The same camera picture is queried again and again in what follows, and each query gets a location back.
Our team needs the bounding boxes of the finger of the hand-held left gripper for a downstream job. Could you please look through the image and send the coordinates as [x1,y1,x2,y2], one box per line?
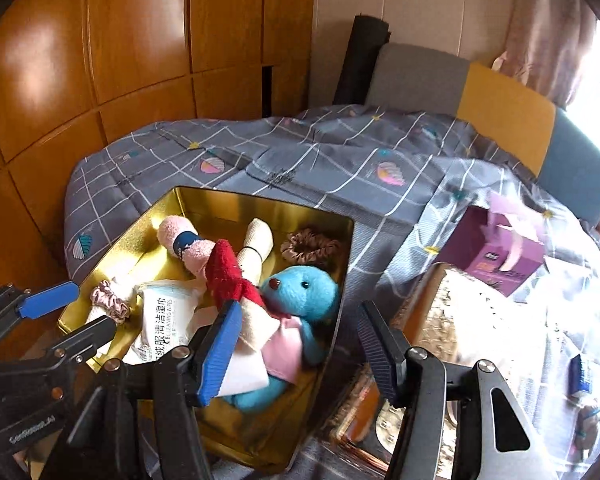
[39,317,119,377]
[0,281,82,357]

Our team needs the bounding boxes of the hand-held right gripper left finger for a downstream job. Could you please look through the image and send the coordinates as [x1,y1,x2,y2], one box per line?
[62,301,244,480]

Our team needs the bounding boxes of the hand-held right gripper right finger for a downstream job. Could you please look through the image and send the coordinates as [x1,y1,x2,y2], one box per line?
[355,300,562,480]

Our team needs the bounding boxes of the pink satin scrunchie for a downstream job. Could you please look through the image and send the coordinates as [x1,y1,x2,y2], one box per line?
[90,280,132,324]

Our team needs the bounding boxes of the white wet wipes packet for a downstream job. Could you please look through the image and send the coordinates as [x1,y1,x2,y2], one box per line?
[129,279,212,367]

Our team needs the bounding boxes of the red and white fluffy sock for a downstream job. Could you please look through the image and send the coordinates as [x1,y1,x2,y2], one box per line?
[205,239,284,399]

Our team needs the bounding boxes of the blue teddy bear plush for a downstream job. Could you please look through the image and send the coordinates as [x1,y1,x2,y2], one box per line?
[232,266,342,414]

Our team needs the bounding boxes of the beige mesh sock roll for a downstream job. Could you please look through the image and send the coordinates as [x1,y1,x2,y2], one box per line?
[237,217,275,287]

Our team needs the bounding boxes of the brown satin scrunchie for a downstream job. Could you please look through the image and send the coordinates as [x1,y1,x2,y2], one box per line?
[280,227,344,267]

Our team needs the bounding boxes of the pink fluffy sock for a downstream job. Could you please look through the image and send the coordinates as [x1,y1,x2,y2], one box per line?
[157,215,219,279]

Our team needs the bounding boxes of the gold tin box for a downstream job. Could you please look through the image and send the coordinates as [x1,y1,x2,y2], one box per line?
[55,186,357,474]

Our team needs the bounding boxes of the decorated gold tin lid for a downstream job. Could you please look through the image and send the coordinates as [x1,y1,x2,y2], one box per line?
[330,262,552,480]

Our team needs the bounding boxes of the purple cardboard box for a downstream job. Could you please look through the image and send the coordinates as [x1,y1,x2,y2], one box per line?
[437,204,547,299]

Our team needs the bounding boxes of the grey printed blanket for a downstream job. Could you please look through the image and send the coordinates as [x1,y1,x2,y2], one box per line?
[62,104,600,480]

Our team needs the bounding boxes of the blue tissue pack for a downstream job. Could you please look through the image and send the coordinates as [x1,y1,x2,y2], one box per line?
[567,355,597,397]

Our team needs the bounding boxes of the wooden wardrobe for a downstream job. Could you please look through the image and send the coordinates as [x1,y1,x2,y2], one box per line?
[0,0,317,292]

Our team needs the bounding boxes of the multicolour padded headboard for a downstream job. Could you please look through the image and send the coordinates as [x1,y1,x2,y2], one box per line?
[365,42,600,227]

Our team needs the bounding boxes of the black rolled mat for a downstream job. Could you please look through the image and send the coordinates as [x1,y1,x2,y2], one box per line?
[333,14,392,107]

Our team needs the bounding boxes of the beige curtain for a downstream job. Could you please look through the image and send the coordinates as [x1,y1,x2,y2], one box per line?
[494,0,600,107]

